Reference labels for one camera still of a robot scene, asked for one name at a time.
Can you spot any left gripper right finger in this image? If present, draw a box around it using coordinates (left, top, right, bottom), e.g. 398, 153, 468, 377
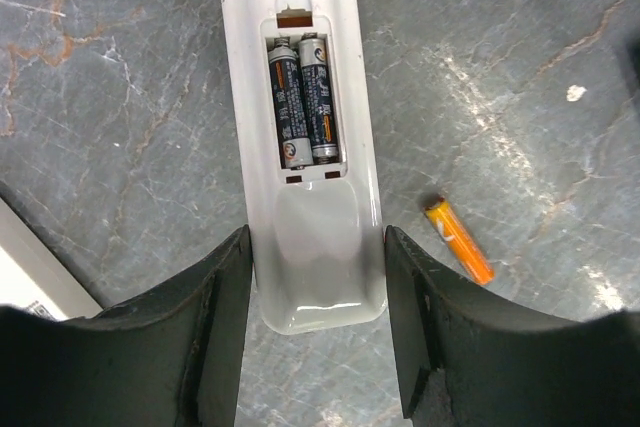
385, 226, 639, 426

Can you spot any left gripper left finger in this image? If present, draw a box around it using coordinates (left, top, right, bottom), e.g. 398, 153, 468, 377
1, 227, 253, 426

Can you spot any orange battery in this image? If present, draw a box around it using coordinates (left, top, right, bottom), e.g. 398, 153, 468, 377
424, 196, 495, 285

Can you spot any slim white remote control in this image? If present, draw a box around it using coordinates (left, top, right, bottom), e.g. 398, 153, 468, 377
0, 202, 102, 321

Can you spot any wide white remote control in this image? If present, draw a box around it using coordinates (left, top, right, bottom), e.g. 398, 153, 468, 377
221, 0, 386, 334

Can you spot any black remote control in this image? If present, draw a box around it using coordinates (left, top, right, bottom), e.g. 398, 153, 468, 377
623, 38, 640, 97

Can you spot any dark battery left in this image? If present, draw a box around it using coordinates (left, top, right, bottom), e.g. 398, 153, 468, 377
268, 37, 313, 169

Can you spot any dark battery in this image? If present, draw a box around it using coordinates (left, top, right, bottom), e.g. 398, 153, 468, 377
268, 37, 313, 169
298, 33, 339, 165

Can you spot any dark battery right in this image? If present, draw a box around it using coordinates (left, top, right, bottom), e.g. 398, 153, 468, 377
298, 33, 339, 165

